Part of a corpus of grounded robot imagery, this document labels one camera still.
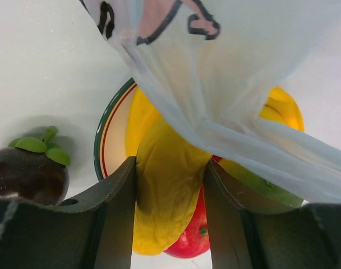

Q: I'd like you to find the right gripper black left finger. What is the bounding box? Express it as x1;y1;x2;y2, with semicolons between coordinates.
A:
0;157;136;268

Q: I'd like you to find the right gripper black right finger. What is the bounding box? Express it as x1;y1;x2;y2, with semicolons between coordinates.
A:
204;161;341;268

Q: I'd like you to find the green fake fruit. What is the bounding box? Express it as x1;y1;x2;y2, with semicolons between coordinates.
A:
218;159;303;208

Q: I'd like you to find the dark mangosteen with green leaves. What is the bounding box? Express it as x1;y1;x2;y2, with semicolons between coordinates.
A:
0;127;70;206

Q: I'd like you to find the yellow fake mango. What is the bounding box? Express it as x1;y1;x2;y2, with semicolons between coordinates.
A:
132;118;211;256

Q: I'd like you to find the red fake pepper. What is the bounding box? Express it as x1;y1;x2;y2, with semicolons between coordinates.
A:
163;185;210;258

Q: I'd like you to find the yellow fake banana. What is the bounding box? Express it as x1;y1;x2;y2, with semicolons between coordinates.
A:
125;87;161;157

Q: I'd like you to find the light blue plastic bag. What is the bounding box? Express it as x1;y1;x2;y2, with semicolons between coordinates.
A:
83;1;341;203

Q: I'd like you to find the red fake apple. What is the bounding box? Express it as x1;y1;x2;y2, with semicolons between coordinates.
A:
212;155;223;162

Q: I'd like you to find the yellow fake lemon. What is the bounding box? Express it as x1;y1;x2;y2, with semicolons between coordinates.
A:
259;86;305;132

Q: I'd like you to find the white plate with red characters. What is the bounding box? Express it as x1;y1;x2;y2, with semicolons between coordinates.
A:
93;78;137;180

